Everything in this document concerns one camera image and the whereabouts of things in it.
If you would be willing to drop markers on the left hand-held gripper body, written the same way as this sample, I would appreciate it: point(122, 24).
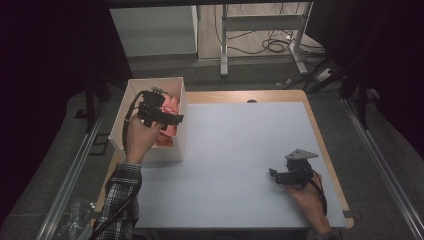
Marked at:
point(151, 106)

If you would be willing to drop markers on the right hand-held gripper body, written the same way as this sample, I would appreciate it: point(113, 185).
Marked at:
point(298, 168)

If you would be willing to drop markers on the red items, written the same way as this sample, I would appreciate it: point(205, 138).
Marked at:
point(170, 105)

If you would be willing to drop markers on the white box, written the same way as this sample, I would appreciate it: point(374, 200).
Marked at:
point(133, 90)

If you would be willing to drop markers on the person's left hand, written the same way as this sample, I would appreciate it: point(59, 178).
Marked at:
point(140, 136)

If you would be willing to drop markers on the person's right hand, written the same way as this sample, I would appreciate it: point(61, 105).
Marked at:
point(308, 203)

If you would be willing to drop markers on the light grey table mat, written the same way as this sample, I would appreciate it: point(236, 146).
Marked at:
point(233, 150)

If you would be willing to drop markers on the black metal stand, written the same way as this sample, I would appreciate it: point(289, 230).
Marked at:
point(95, 103)
point(361, 96)

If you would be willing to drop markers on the white cabinet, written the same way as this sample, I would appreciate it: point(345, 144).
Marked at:
point(153, 31)

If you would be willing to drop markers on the white power strip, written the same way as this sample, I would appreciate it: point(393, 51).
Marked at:
point(324, 75)

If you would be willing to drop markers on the clear plastic bag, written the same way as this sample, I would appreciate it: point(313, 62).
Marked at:
point(78, 218)

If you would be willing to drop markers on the aluminium floor rail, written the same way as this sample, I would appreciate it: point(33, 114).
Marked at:
point(383, 166)
point(70, 180)

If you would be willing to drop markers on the grey metal desk frame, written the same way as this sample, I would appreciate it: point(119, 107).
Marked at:
point(263, 23)

